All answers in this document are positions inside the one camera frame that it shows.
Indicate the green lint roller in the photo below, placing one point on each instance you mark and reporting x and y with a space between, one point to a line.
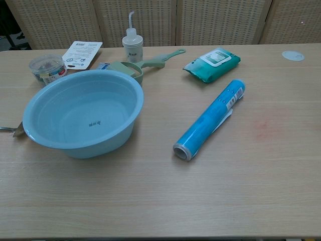
120 67

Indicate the white printed packaging card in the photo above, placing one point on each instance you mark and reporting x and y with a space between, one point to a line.
80 54

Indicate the clear jar of binder clips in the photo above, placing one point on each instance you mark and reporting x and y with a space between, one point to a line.
46 67

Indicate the light blue bowl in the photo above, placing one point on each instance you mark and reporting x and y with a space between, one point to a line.
82 140

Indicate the white round table grommet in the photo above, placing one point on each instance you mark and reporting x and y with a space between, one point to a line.
293 55

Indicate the blue cling film roll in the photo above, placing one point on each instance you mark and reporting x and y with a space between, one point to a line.
208 118

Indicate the green wet wipes pack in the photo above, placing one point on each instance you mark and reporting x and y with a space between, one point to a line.
213 66

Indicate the black tripod stand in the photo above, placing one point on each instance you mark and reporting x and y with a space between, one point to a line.
10 40

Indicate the blue white toothpaste tube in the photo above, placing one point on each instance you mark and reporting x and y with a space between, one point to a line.
104 66

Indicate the clear squeeze bottle with spout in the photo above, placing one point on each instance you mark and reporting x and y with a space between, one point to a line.
132 49

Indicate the woven folding screen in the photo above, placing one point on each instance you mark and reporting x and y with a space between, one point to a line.
200 22

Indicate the green plastic comb brush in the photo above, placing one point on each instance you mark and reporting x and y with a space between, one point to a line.
170 54

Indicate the metal ladle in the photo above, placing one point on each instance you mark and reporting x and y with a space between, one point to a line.
7 129

